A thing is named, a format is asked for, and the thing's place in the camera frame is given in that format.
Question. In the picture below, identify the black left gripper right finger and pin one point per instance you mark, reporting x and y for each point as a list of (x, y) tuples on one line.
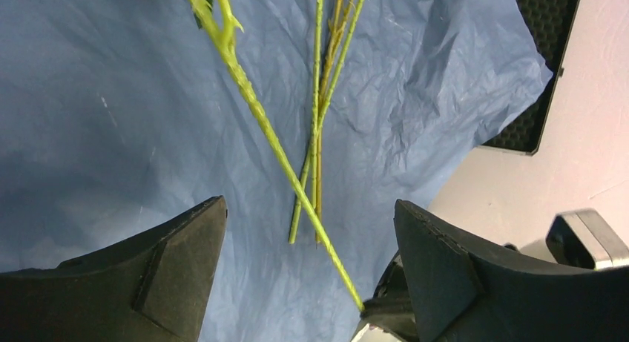
[(463, 287)]

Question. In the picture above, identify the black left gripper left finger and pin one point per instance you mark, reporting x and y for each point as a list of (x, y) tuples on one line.
[(153, 286)]

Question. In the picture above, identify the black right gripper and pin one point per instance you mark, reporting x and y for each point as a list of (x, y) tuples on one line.
[(389, 309)]

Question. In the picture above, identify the dark blue wrapping paper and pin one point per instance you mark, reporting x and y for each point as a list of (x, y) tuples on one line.
[(117, 115)]

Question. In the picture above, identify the light pink flower stem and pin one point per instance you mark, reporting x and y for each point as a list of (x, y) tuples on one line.
[(219, 22)]

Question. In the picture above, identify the yellow flower stems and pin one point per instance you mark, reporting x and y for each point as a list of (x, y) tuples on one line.
[(331, 44)]

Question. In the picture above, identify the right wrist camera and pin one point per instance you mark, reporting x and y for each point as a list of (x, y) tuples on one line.
[(583, 239)]

